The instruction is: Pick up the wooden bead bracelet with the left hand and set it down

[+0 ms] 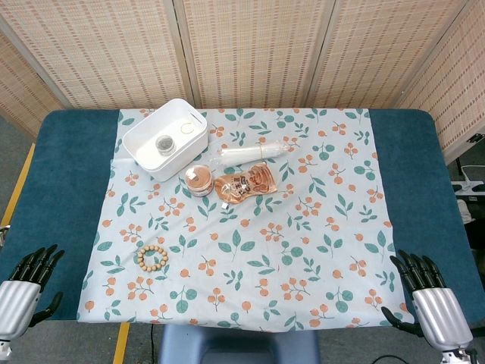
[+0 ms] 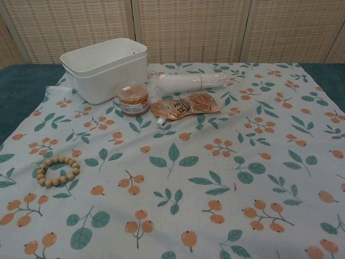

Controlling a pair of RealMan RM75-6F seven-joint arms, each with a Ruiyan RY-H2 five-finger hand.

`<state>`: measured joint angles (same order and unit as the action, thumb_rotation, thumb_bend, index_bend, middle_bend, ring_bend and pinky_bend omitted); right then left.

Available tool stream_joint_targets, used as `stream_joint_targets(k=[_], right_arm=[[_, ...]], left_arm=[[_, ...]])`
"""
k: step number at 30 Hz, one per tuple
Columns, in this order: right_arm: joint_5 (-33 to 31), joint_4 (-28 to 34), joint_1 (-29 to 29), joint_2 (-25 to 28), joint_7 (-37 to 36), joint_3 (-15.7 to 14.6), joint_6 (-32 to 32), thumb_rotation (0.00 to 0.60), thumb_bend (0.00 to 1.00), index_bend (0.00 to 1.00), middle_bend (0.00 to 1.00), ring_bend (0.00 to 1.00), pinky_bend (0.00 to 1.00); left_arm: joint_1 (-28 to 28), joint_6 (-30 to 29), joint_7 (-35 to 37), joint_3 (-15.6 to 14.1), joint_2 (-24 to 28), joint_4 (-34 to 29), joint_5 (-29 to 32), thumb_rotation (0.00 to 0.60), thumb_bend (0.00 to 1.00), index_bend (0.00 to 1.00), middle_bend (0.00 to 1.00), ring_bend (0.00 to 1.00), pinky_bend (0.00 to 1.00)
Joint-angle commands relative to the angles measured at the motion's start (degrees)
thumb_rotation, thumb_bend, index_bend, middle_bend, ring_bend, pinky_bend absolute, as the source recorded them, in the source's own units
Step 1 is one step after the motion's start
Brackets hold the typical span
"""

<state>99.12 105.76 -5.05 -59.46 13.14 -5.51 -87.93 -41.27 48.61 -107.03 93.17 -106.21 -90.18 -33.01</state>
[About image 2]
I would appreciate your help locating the woven folding screen panel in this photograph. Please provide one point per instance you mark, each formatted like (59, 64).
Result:
(67, 24)
(296, 27)
(191, 27)

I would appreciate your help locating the floral print tablecloth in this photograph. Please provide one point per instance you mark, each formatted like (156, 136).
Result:
(188, 167)

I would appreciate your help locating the white plastic storage bin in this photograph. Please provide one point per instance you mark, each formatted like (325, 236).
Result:
(107, 83)
(81, 58)

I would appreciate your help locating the small red thread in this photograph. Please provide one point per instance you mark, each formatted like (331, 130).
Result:
(234, 186)

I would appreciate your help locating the clear jar with orange lid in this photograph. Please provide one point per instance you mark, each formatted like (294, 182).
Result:
(133, 103)

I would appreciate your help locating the clear plastic wrapped bundle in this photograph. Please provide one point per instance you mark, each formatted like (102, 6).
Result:
(178, 81)

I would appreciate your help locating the tan rubber band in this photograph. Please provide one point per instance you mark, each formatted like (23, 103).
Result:
(201, 81)

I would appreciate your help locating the brown sauce spout pouch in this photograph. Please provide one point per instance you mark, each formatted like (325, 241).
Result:
(186, 106)

